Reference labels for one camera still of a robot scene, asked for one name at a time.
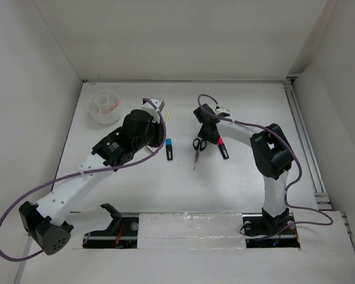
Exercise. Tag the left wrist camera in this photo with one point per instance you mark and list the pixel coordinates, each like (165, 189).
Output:
(153, 106)

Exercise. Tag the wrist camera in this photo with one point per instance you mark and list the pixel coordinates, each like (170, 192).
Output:
(221, 111)
(153, 106)

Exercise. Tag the blue black highlighter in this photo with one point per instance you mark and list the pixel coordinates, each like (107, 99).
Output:
(169, 149)

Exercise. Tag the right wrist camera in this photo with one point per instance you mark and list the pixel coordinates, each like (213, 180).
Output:
(221, 111)

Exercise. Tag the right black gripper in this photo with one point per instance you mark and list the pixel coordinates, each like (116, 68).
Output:
(203, 134)

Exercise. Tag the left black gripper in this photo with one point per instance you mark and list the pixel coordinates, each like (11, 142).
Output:
(160, 134)

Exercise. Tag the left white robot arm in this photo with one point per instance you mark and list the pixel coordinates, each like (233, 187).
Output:
(48, 221)

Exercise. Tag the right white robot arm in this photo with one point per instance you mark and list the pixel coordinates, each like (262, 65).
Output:
(272, 156)

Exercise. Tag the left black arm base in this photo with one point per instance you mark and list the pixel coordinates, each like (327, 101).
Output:
(120, 233)

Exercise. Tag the white round divided container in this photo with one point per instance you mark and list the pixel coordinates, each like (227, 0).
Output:
(101, 98)

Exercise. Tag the black handled scissors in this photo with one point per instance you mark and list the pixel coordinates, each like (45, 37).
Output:
(199, 145)

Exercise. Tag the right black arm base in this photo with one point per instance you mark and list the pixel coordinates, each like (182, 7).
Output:
(261, 235)

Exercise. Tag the pink black highlighter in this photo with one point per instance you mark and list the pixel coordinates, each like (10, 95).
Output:
(222, 149)

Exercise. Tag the aluminium rail right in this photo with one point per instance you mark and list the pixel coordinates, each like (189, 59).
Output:
(310, 159)

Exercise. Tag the pink red pen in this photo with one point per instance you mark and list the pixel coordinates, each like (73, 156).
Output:
(107, 108)

